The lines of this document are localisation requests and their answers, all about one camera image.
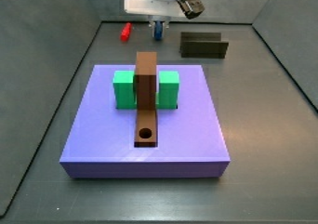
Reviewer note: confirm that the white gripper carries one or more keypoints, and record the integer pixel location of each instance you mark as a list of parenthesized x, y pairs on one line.
[(155, 8)]

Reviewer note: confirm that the blue peg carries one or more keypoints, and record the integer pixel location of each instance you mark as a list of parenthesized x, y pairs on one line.
[(157, 30)]

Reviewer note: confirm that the red peg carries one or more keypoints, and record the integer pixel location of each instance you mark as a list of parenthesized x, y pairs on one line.
[(125, 32)]

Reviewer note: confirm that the left green block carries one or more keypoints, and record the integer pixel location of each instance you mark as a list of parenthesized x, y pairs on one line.
[(123, 87)]

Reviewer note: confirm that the green block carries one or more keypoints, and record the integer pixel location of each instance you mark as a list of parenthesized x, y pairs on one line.
[(123, 87), (168, 90)]

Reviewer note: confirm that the right green block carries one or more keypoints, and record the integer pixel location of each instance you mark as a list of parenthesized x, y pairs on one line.
[(168, 90)]

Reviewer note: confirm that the purple base block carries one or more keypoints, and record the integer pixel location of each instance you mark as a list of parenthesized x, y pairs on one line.
[(99, 149)]

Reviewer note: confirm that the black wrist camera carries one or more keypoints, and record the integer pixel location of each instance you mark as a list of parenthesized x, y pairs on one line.
[(192, 8)]

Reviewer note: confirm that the brown L-shaped bracket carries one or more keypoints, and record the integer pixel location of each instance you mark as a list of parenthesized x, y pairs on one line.
[(144, 87)]

